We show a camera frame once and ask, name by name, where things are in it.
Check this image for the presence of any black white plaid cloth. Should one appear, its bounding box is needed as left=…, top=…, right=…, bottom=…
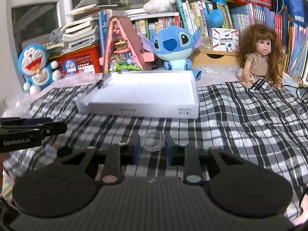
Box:
left=4, top=81, right=307, bottom=220

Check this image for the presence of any small white printed box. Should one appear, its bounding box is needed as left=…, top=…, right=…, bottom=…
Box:
left=210, top=28, right=240, bottom=53

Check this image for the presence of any black cable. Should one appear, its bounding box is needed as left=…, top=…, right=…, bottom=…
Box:
left=280, top=82, right=308, bottom=100

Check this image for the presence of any wooden drawer box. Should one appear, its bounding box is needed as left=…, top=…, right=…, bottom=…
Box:
left=189, top=49, right=240, bottom=67

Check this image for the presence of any Doraemon plush toy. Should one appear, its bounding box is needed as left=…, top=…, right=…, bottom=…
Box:
left=18, top=44, right=62, bottom=94

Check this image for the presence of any brown haired baby doll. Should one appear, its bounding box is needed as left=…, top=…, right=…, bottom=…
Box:
left=236, top=24, right=284, bottom=88

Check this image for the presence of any blue Stitch plush toy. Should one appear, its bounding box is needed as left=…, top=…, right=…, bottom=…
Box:
left=141, top=26, right=202, bottom=80

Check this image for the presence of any white shallow cardboard box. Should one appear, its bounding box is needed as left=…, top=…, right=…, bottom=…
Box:
left=76, top=70, right=199, bottom=119

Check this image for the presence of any blue gift bag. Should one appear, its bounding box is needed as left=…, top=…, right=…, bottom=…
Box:
left=273, top=0, right=306, bottom=27

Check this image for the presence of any clear round plastic dish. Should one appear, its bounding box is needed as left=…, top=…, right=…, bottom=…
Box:
left=141, top=131, right=166, bottom=152

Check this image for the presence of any stack of books left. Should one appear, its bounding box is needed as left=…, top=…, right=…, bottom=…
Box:
left=43, top=4, right=119, bottom=53

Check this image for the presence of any red plastic crate left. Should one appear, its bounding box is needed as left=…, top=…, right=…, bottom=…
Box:
left=49, top=44, right=102, bottom=75

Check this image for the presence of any pink triangular diorama house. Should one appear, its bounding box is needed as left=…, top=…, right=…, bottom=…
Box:
left=98, top=16, right=155, bottom=88

